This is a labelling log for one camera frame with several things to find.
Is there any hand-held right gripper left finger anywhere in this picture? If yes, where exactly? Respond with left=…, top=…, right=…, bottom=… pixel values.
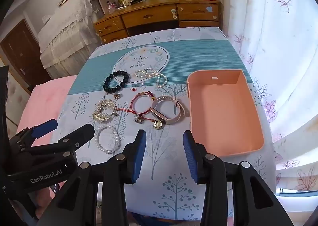
left=37, top=129, right=147, bottom=226

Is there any tan jewelry box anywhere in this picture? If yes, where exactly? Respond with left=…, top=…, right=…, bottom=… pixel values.
left=186, top=69, right=265, bottom=157

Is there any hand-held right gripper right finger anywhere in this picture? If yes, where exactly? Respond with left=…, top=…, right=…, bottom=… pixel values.
left=182, top=130, right=295, bottom=226

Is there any gold leaf bracelet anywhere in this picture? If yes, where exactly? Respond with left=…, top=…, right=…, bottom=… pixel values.
left=92, top=99, right=120, bottom=123

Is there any wooden desk with drawers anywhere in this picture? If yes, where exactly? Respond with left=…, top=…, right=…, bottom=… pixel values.
left=94, top=0, right=221, bottom=44

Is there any small white pearl strand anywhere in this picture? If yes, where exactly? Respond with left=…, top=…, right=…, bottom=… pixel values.
left=134, top=68, right=168, bottom=89

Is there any pink smart watch band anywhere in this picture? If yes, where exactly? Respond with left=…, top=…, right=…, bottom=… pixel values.
left=151, top=95, right=190, bottom=125

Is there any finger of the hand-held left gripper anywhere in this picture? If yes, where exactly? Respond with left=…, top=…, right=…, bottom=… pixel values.
left=25, top=124, right=95, bottom=165
left=9, top=119, right=58, bottom=153

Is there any pink blanket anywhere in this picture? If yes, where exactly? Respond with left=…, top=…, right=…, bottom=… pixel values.
left=15, top=75, right=79, bottom=147

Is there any brown wooden door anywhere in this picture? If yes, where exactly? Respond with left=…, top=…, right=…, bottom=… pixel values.
left=0, top=19, right=51, bottom=92

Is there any person's left hand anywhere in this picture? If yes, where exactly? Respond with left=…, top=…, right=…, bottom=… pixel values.
left=28, top=187, right=57, bottom=219

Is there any white leaf print curtain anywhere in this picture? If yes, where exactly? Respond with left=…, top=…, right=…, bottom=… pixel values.
left=211, top=0, right=318, bottom=192

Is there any white lace cover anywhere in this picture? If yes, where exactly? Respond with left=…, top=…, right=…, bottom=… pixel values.
left=37, top=0, right=105, bottom=80

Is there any large white pearl bracelet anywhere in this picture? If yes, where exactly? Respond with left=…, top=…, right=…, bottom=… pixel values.
left=94, top=125, right=121, bottom=154

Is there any red string bracelet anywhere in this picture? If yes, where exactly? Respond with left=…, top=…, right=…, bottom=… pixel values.
left=115, top=91, right=156, bottom=123

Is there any black bead bracelet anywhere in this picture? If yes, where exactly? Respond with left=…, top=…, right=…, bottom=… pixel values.
left=103, top=70, right=130, bottom=93

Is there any tree print tablecloth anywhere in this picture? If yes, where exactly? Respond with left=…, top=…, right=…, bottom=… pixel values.
left=51, top=27, right=277, bottom=219

